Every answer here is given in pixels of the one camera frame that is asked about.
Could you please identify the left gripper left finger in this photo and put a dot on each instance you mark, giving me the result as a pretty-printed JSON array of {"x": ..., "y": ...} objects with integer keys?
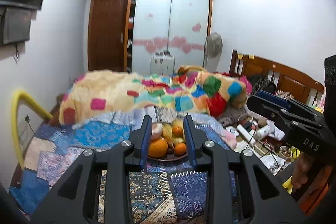
[{"x": 74, "y": 197}]

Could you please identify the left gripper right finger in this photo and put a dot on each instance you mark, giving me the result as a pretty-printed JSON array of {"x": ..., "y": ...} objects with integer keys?
[{"x": 260, "y": 196}]

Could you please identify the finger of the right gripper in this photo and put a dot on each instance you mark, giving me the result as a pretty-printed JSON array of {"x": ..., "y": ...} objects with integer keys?
[
  {"x": 292, "y": 106},
  {"x": 281, "y": 118}
]

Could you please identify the large orange back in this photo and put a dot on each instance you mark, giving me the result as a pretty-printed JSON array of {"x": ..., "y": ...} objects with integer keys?
[{"x": 177, "y": 122}]

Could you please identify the small tangerine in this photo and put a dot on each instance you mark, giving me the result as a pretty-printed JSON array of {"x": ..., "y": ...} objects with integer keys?
[
  {"x": 177, "y": 131},
  {"x": 180, "y": 149}
]

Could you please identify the sugarcane piece front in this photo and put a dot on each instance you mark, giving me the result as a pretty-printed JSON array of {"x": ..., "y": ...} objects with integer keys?
[{"x": 168, "y": 134}]

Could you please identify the sugarcane piece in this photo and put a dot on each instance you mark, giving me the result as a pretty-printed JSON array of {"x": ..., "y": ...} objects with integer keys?
[
  {"x": 168, "y": 134},
  {"x": 177, "y": 140}
]

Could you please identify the large orange with sticker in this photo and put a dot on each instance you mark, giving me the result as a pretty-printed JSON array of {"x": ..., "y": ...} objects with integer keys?
[{"x": 158, "y": 148}]

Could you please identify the pomelo segment large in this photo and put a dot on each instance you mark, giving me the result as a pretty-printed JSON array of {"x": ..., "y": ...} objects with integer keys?
[{"x": 156, "y": 132}]

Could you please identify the person's right hand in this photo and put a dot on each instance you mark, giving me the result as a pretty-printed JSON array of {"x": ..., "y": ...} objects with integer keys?
[{"x": 302, "y": 165}]

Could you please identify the black bag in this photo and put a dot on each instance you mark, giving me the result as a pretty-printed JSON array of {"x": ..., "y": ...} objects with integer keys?
[{"x": 259, "y": 82}]

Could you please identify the white power strip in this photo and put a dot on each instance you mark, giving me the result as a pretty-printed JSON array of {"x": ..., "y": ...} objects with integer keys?
[{"x": 247, "y": 136}]

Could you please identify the wooden bed headboard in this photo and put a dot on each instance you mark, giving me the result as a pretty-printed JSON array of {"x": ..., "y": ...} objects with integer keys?
[{"x": 302, "y": 87}]

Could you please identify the standing electric fan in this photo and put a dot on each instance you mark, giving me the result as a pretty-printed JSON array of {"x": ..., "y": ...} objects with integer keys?
[{"x": 212, "y": 51}]

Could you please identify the blue patterned patchwork bedsheet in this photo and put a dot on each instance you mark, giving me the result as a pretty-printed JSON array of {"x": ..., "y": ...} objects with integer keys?
[{"x": 165, "y": 195}]

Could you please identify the white box appliance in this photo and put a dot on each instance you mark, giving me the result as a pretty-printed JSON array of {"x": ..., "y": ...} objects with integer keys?
[{"x": 162, "y": 64}]

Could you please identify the dark purple round plate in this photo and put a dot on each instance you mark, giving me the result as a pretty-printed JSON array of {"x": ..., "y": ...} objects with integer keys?
[{"x": 168, "y": 157}]

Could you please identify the colourful patchwork blanket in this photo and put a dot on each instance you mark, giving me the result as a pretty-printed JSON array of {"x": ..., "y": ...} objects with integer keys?
[{"x": 192, "y": 89}]

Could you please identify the wardrobe with frosted sliding doors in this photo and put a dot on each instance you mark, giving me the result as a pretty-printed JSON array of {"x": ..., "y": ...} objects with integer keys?
[{"x": 175, "y": 27}]

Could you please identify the brown wooden door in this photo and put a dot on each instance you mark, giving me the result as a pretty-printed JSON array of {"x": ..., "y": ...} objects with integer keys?
[{"x": 106, "y": 30}]

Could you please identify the yellow foam padded rail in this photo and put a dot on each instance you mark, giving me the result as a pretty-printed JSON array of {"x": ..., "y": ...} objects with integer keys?
[{"x": 21, "y": 130}]

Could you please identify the small black wall monitor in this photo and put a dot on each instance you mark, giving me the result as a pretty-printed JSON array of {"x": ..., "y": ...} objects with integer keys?
[{"x": 15, "y": 25}]

